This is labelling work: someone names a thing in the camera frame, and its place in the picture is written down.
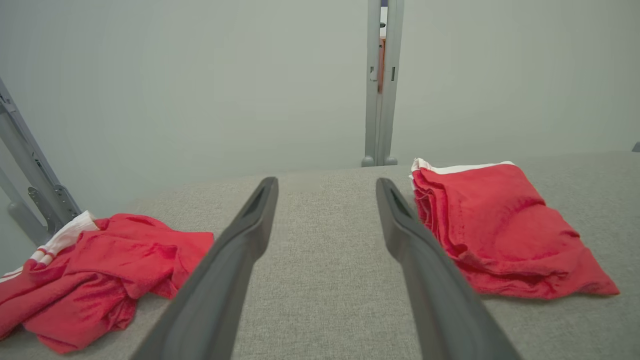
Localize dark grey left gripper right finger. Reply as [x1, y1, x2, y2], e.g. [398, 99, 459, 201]
[375, 177, 521, 360]

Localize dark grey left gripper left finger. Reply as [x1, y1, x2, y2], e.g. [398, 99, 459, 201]
[130, 176, 280, 360]

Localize red basketball shorts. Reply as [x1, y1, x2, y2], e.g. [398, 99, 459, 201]
[410, 158, 621, 301]

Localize red Bulls 23 jersey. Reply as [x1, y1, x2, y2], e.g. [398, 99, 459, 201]
[0, 210, 216, 355]

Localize grey metal partition post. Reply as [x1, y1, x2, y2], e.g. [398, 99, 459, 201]
[361, 0, 405, 168]

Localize grey metal post with bracket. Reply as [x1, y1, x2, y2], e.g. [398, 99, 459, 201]
[0, 76, 82, 247]

